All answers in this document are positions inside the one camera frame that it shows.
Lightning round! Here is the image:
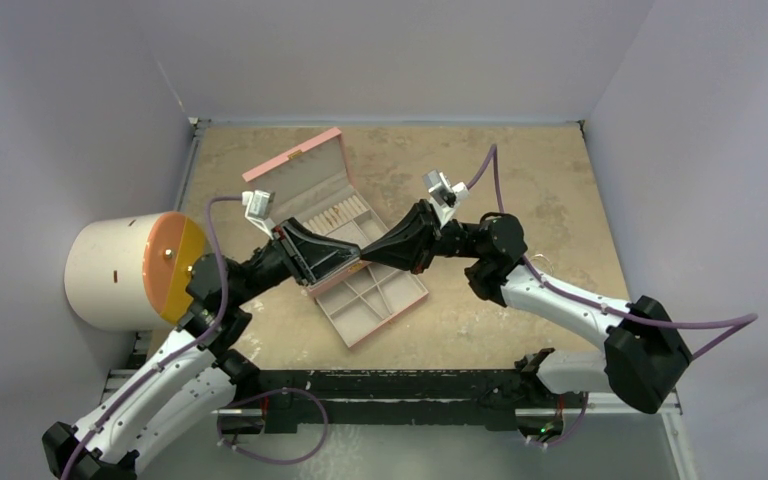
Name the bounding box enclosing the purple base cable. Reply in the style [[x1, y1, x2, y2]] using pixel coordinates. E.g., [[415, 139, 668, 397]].
[[524, 390, 589, 450], [216, 387, 329, 466]]

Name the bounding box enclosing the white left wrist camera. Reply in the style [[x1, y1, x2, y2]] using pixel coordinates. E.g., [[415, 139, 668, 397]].
[[242, 190, 276, 238]]

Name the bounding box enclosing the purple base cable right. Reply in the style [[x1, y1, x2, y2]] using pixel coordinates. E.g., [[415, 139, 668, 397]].
[[524, 390, 589, 450]]

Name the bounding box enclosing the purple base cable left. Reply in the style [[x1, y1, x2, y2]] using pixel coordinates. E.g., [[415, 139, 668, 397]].
[[216, 387, 329, 466]]

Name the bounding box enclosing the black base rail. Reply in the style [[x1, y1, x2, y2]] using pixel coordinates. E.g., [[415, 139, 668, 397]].
[[233, 357, 585, 434]]

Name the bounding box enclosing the pink jewelry box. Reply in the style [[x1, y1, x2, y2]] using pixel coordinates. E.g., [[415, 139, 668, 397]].
[[243, 128, 388, 294]]

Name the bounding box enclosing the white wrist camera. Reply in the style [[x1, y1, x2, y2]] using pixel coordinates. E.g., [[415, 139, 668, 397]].
[[423, 170, 469, 227], [242, 190, 276, 238]]

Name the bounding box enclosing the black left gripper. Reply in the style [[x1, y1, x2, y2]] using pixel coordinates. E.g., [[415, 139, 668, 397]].
[[229, 217, 359, 307]]

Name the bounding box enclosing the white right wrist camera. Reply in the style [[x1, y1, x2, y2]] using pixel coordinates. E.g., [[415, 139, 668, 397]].
[[423, 170, 469, 227]]

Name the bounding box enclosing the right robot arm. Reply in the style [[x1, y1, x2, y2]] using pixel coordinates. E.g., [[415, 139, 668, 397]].
[[361, 200, 693, 414]]

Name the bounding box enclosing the silver pearl bangle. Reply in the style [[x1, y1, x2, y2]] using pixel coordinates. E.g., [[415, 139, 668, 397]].
[[530, 254, 554, 271]]

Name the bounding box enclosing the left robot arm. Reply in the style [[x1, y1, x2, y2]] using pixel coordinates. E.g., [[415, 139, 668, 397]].
[[42, 219, 360, 479]]

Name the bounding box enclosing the white cylinder orange lid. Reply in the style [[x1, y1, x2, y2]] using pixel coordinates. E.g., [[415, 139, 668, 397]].
[[64, 211, 207, 331]]

